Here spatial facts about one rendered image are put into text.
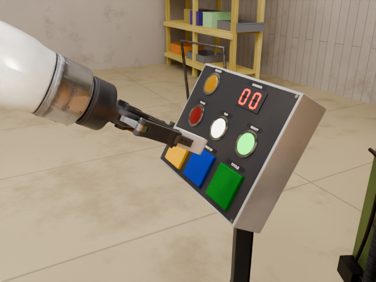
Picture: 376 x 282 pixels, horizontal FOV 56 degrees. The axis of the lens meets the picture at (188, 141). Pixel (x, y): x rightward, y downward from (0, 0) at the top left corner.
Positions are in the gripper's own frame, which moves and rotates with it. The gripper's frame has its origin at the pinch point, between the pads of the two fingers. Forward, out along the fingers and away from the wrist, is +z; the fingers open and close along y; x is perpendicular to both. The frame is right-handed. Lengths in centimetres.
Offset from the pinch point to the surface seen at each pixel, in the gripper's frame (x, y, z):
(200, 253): -69, -87, 104
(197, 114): 4.2, -19.2, 12.7
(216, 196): -8.4, 0.0, 12.4
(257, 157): 2.6, 4.2, 13.1
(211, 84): 12.2, -19.5, 12.7
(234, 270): -29.2, -8.4, 38.7
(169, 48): 74, -605, 289
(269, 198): -3.6, 7.0, 18.5
